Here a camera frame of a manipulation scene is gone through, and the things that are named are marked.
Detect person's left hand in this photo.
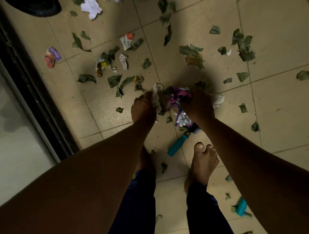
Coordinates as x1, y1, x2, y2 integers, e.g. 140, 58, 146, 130
131, 91, 157, 124

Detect person's right hand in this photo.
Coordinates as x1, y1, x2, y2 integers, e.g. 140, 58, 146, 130
180, 89, 216, 124

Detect purple silver foil wrapper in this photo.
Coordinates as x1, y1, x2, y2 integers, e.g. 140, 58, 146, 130
167, 87, 193, 128

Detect person's right forearm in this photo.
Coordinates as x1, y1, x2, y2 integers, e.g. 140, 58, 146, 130
199, 116, 309, 234

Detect person's left forearm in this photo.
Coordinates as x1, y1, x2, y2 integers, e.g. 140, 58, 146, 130
0, 117, 157, 234

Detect white paper scrap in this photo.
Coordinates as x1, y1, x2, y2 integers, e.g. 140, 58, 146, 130
212, 94, 225, 109

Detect small white crumpled wrapper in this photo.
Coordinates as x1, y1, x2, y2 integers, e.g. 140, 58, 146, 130
119, 54, 129, 71

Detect yellow and white wrapper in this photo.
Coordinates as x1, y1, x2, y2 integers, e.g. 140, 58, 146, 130
96, 59, 118, 78

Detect white and red wrapper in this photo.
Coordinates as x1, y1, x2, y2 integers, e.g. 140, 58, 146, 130
120, 33, 135, 51

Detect person's right foot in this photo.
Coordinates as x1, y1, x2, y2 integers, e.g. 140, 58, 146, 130
184, 142, 220, 195

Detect person's foot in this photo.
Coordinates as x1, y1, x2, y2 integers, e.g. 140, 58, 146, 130
135, 146, 156, 180
184, 142, 220, 195

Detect person's left foot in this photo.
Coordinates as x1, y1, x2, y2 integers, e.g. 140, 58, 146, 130
135, 146, 156, 180

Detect scattered green leaf pieces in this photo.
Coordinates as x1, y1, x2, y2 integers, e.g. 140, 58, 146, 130
70, 0, 309, 234

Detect purple and red wrapper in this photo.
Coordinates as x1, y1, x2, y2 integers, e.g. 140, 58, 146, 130
44, 47, 62, 69

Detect large white torn paper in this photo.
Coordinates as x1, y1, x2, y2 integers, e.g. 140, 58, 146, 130
81, 0, 103, 20

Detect dark blue trousers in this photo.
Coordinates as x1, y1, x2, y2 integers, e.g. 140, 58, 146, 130
108, 169, 234, 234

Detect teal plastic object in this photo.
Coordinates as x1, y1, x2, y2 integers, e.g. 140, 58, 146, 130
232, 196, 253, 217

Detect glass door panel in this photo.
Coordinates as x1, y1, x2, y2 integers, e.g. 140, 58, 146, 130
0, 70, 55, 206

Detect black rounded object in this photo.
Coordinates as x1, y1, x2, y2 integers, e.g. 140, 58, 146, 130
5, 0, 62, 17

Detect black door frame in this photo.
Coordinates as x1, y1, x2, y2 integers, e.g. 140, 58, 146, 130
0, 7, 80, 164

